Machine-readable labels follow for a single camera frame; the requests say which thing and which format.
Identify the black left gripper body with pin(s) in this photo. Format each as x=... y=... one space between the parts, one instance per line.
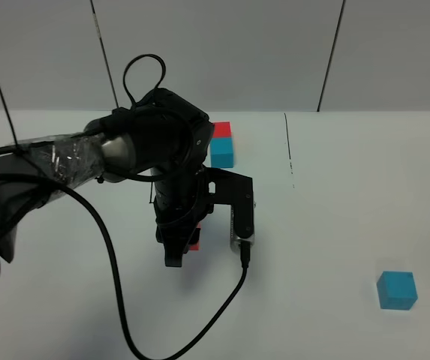
x=180 y=201

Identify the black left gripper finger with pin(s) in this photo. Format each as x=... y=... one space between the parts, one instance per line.
x=176 y=242
x=195 y=237

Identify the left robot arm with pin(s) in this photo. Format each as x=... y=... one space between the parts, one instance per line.
x=163 y=139

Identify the template blue cube block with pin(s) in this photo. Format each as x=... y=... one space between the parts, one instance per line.
x=222 y=152

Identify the template red cube block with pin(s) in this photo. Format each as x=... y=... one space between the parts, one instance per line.
x=222 y=130

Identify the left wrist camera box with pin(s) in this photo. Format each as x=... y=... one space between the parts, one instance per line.
x=236 y=191

